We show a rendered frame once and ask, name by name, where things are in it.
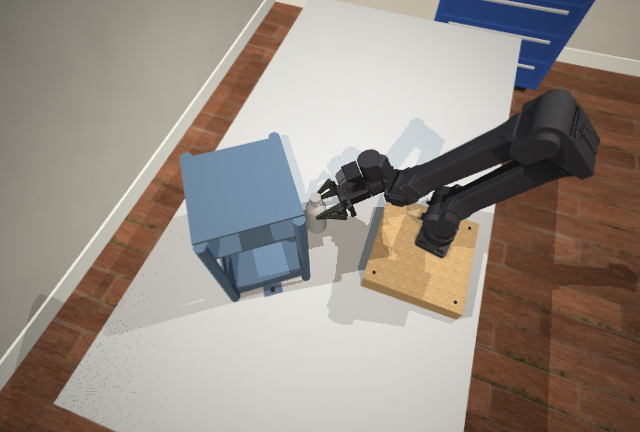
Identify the blue shelving unit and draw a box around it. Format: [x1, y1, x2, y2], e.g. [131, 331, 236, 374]
[180, 132, 311, 302]

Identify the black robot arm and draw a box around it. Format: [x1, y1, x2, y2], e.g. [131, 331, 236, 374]
[335, 89, 600, 258]

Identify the grey bottle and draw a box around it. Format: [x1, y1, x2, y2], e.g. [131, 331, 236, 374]
[306, 192, 326, 234]

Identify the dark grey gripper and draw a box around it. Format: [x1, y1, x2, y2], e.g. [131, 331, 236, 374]
[315, 178, 357, 220]

